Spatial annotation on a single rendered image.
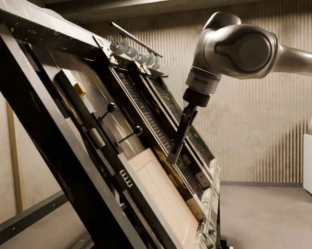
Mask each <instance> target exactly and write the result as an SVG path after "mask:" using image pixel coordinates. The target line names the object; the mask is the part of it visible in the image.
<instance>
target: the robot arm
mask: <svg viewBox="0 0 312 249"><path fill-rule="evenodd" d="M272 72H282V73H293V74H299V75H305V76H310V77H312V52H308V51H304V50H300V49H296V48H292V47H289V46H285V45H283V44H280V43H279V42H278V40H277V36H276V35H275V33H272V32H269V31H267V30H264V29H263V28H261V27H259V26H256V25H250V24H241V20H240V19H239V18H238V17H237V16H236V15H234V14H231V13H228V12H216V13H214V14H213V15H212V16H211V18H210V19H209V20H208V22H207V23H206V25H205V26H204V28H203V30H202V32H201V35H200V37H199V39H198V42H197V45H196V48H195V52H194V59H193V63H192V66H191V68H190V72H189V74H188V78H187V81H186V82H185V83H186V85H188V86H189V87H187V88H186V89H185V92H184V94H183V100H185V101H187V102H188V103H189V104H188V105H187V106H186V107H185V108H184V109H183V114H182V116H181V119H180V123H179V126H178V129H177V132H176V134H175V137H174V139H173V140H171V142H173V143H172V146H171V148H170V151H169V153H168V156H167V159H166V162H168V163H170V164H173V165H175V163H176V161H177V158H178V156H179V154H180V151H181V149H182V146H183V144H184V145H185V142H184V140H185V139H186V136H187V133H188V131H189V128H190V126H191V124H192V123H193V121H194V119H195V117H196V116H197V114H198V111H197V107H198V106H199V107H203V108H205V107H206V106H207V104H208V102H209V99H210V95H209V94H215V92H216V89H217V87H218V84H219V82H220V80H221V77H222V75H225V76H228V77H232V78H236V79H240V80H246V79H263V78H264V77H265V76H267V74H269V73H272Z"/></svg>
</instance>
